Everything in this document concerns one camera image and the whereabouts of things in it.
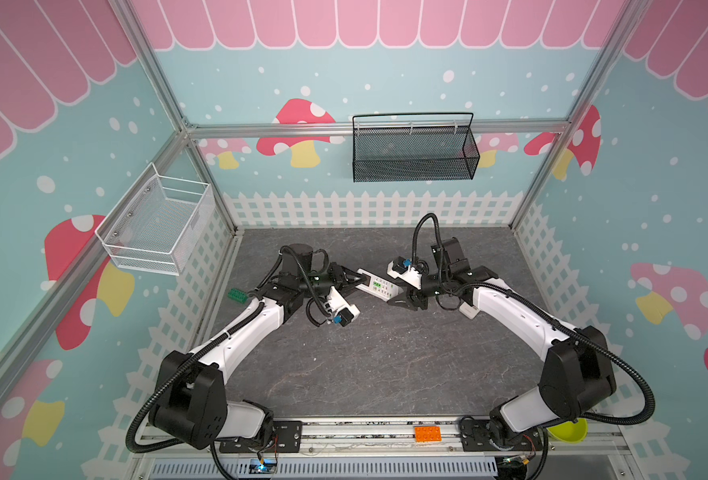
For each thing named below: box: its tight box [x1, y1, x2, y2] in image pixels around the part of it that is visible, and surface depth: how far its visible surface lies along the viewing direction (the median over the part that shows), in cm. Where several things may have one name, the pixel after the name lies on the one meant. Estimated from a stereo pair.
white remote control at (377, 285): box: [355, 268, 404, 302], surface depth 79 cm
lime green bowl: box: [547, 418, 589, 444], surface depth 73 cm
